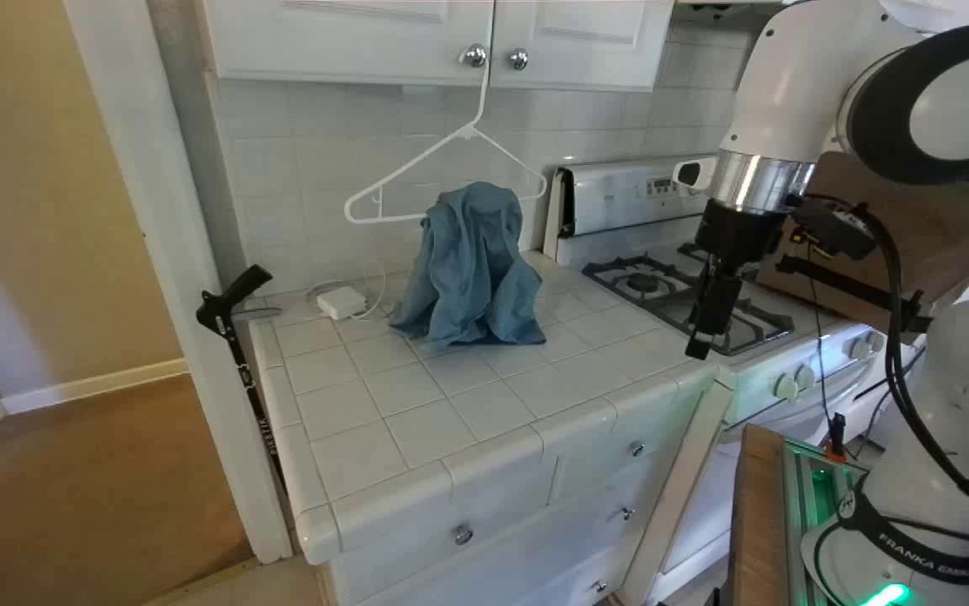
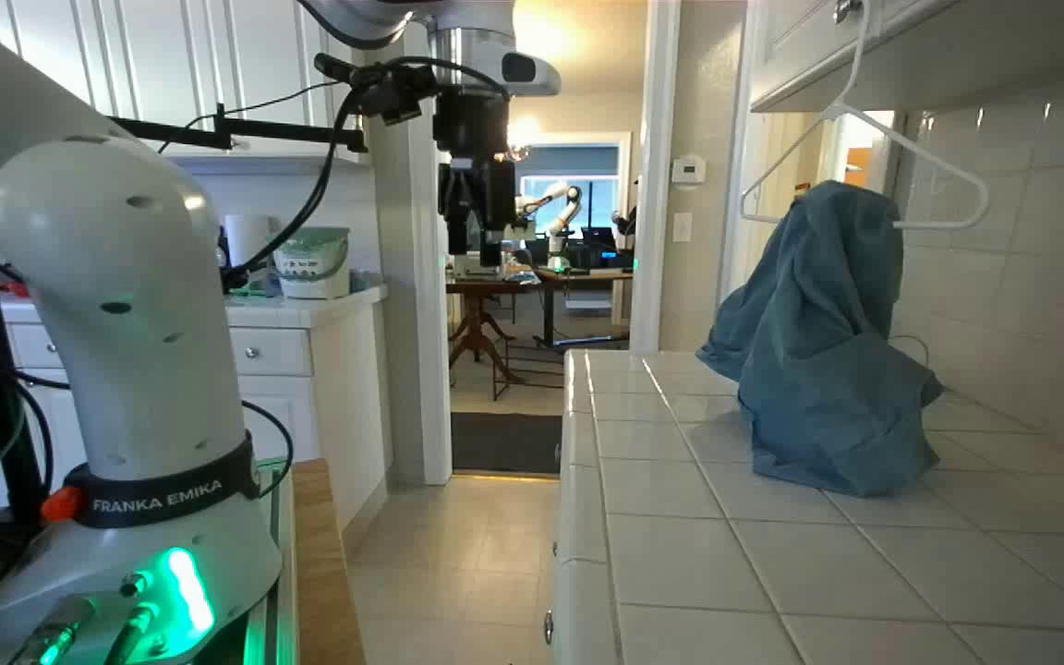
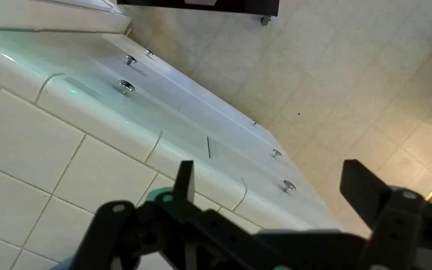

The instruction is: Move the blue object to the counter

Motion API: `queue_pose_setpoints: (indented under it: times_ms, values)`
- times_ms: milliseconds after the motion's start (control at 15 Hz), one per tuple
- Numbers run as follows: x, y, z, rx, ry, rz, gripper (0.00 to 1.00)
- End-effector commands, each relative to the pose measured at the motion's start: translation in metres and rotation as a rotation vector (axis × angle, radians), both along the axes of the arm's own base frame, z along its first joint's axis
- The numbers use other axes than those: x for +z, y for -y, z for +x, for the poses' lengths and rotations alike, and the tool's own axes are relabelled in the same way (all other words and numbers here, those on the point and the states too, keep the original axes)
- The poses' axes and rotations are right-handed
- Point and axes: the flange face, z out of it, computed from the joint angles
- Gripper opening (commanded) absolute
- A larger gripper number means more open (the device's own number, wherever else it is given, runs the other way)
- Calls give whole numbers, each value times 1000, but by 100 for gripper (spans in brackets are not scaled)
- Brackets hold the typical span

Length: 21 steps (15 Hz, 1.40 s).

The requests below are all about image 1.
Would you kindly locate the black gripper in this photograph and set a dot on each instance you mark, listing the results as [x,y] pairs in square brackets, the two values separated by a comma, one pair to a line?
[731,240]

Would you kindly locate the blue cloth garment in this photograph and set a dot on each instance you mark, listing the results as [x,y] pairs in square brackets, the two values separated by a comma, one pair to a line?
[470,281]

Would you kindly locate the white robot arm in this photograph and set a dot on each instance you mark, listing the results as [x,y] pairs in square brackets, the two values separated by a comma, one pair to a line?
[888,87]

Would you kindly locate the white lower counter cabinet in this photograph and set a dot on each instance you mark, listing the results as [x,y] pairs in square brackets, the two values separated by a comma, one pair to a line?
[472,499]

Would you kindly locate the white gas stove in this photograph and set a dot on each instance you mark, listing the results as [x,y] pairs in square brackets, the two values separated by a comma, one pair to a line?
[632,234]

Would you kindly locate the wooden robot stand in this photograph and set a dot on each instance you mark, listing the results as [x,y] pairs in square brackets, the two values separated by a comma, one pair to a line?
[759,539]

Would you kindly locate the white plastic clothes hanger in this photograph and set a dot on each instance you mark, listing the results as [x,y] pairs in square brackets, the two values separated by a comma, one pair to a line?
[462,133]

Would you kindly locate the white power adapter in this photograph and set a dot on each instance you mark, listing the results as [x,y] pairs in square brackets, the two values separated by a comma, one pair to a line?
[342,300]

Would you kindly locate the white upper cabinet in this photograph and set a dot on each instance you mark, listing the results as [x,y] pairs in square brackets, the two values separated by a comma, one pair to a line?
[597,45]

